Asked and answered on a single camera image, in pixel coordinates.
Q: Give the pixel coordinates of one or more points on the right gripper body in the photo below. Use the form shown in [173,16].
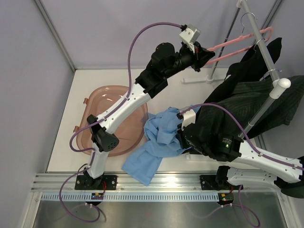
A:
[204,151]

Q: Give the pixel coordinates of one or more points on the light blue cable duct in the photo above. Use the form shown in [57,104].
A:
[132,197]

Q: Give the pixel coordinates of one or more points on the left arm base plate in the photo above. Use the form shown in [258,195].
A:
[105,182]

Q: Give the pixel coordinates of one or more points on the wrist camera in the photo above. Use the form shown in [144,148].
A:
[187,115]
[189,36]

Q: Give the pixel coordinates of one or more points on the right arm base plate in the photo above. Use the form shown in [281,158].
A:
[210,181]

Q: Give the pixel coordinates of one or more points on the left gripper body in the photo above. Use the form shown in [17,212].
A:
[191,58]

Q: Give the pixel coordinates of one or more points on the pink translucent plastic basin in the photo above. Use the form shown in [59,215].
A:
[129,132]

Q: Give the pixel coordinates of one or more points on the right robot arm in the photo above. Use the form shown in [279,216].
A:
[244,163]

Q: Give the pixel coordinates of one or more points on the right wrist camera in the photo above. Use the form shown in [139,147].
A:
[187,115]

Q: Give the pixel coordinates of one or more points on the light blue shirt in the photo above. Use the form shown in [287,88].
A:
[160,130]

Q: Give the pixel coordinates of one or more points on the pink hanger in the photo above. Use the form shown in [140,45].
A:
[228,42]

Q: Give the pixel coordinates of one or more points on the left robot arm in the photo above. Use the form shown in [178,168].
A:
[165,62]

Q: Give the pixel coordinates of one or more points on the aluminium mounting rail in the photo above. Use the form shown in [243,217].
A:
[52,182]

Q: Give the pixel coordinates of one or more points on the dark striped shirt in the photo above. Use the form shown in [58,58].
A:
[281,112]

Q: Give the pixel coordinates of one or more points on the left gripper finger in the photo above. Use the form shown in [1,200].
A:
[202,58]
[199,48]

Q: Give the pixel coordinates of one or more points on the black shirt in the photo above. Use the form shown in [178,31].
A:
[242,89]

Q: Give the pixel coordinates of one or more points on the white clothes rack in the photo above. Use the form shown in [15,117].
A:
[231,148]

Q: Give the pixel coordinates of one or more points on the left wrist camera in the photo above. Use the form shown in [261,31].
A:
[189,36]

